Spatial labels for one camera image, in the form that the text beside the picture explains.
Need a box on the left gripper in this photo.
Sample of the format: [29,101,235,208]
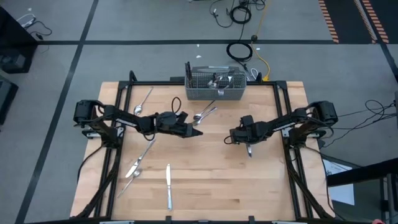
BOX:
[155,111,204,139]

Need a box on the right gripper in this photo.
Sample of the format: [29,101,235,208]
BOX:
[229,114,270,146]

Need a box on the grey mesh cutlery basket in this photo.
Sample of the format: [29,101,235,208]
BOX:
[185,65,248,101]

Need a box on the white paper sheet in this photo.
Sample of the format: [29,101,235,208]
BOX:
[322,158,356,207]

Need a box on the black side table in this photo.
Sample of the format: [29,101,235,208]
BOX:
[326,157,398,187]

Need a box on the black box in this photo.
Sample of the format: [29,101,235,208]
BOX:
[0,74,19,124]

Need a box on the black plastic crate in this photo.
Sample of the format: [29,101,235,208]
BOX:
[0,43,37,74]

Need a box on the black cabinet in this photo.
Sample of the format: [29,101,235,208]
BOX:
[0,5,39,44]

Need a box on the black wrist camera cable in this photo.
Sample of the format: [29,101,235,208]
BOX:
[171,96,182,114]

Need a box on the yellow cable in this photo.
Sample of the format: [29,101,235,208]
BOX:
[251,0,272,82]

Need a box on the black coiled cable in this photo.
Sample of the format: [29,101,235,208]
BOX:
[229,4,252,25]
[226,41,254,63]

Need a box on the black cable with plug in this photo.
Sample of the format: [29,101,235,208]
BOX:
[210,0,234,29]

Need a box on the black cable bundle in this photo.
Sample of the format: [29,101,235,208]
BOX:
[323,99,398,147]

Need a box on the black power strip cable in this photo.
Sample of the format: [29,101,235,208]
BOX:
[29,20,53,40]

